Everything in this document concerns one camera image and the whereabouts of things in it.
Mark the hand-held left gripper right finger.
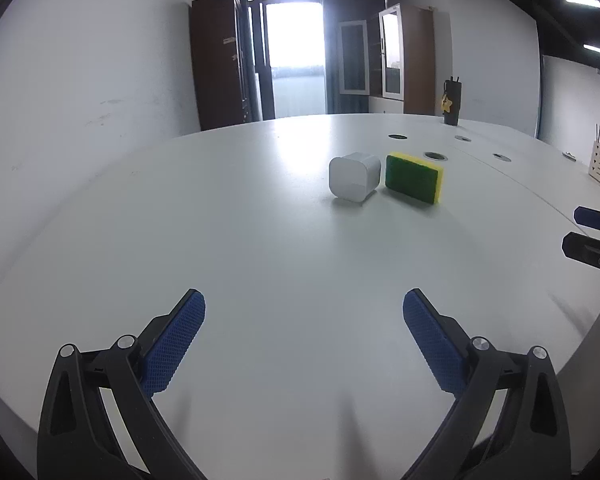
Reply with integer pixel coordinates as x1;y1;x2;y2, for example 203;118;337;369
402;288;573;480

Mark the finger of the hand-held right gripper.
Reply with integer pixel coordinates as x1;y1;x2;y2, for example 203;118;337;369
573;206;600;234
561;232;600;282

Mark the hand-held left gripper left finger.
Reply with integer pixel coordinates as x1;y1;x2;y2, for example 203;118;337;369
36;288;207;480

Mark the green and yellow sponge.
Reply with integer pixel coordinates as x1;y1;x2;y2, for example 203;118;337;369
384;152;445;207

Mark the black tumbler with star charm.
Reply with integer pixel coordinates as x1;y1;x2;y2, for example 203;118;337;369
441;76;462;126

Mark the white plastic cup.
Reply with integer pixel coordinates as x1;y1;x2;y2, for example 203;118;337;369
328;151;382;204

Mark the brown glass-door cabinet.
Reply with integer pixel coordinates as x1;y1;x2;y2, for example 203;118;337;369
337;4;436;116

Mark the dark brown tall cabinet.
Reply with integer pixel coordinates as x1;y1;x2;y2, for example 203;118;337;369
190;0;253;132

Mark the glass balcony door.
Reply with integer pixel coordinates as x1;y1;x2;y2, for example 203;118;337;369
245;0;327;121

